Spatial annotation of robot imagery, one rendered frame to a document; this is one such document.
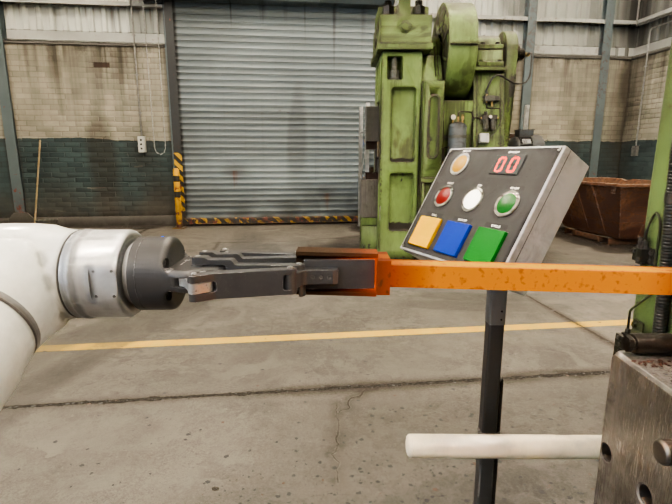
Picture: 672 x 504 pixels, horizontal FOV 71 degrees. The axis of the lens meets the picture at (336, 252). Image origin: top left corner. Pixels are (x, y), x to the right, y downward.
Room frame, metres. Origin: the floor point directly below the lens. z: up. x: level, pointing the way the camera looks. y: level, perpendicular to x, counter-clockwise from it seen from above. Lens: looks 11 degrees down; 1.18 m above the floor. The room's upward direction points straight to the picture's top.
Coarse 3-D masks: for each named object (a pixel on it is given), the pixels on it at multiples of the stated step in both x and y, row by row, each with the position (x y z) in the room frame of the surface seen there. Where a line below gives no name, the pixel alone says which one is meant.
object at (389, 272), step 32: (320, 256) 0.45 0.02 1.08; (352, 256) 0.45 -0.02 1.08; (384, 256) 0.46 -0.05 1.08; (384, 288) 0.44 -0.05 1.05; (448, 288) 0.45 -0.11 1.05; (480, 288) 0.45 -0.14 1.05; (512, 288) 0.45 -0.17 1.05; (544, 288) 0.45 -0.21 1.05; (576, 288) 0.45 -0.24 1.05; (608, 288) 0.44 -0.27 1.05; (640, 288) 0.44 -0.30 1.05
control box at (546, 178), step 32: (448, 160) 1.17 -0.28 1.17; (480, 160) 1.06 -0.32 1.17; (544, 160) 0.90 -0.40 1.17; (576, 160) 0.89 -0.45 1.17; (480, 192) 1.00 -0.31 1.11; (512, 192) 0.92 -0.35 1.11; (544, 192) 0.86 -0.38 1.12; (416, 224) 1.13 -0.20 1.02; (480, 224) 0.95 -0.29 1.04; (512, 224) 0.88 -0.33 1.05; (544, 224) 0.87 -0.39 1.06; (416, 256) 1.12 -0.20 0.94; (448, 256) 0.97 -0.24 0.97; (512, 256) 0.84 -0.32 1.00; (544, 256) 0.87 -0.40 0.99
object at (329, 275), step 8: (304, 272) 0.44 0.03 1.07; (312, 272) 0.44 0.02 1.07; (320, 272) 0.44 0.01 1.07; (328, 272) 0.44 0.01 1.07; (336, 272) 0.44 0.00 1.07; (288, 280) 0.42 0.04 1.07; (304, 280) 0.44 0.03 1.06; (312, 280) 0.44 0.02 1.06; (320, 280) 0.44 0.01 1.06; (328, 280) 0.44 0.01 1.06; (336, 280) 0.44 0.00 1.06; (288, 288) 0.42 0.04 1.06
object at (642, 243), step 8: (648, 224) 0.86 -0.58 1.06; (640, 240) 0.87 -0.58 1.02; (632, 248) 0.88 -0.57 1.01; (640, 248) 0.87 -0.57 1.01; (648, 248) 0.86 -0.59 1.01; (656, 248) 0.84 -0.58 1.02; (632, 256) 0.88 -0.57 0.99; (640, 256) 0.86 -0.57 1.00; (648, 256) 0.86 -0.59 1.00; (656, 256) 0.84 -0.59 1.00; (648, 264) 0.85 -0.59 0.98; (648, 296) 0.84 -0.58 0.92
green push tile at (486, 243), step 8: (480, 232) 0.92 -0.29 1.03; (488, 232) 0.90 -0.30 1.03; (496, 232) 0.89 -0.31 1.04; (504, 232) 0.87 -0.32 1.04; (472, 240) 0.93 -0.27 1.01; (480, 240) 0.91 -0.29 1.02; (488, 240) 0.89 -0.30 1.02; (496, 240) 0.87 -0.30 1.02; (472, 248) 0.91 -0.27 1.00; (480, 248) 0.90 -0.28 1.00; (488, 248) 0.88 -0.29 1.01; (496, 248) 0.86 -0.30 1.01; (464, 256) 0.92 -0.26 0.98; (472, 256) 0.90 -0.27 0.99; (480, 256) 0.88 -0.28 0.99; (488, 256) 0.87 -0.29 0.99
